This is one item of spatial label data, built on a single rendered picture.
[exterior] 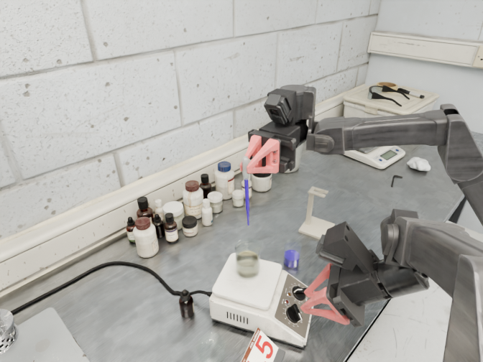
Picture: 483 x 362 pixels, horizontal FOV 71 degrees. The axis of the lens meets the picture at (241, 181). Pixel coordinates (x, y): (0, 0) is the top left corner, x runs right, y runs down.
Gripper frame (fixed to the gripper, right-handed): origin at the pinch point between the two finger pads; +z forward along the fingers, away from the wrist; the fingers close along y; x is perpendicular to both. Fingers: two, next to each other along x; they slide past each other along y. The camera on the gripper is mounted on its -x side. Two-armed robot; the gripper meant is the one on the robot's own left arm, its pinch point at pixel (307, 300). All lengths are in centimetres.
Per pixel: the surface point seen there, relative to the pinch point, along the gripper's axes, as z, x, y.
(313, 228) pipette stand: 10.9, 6.8, -35.6
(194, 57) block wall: 14, -51, -49
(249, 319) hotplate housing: 13.4, -0.7, 1.2
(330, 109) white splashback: 10, -2, -115
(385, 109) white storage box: -10, 9, -108
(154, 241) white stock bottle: 36.0, -20.2, -12.3
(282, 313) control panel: 8.1, 2.4, -1.4
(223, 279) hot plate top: 16.0, -8.4, -3.0
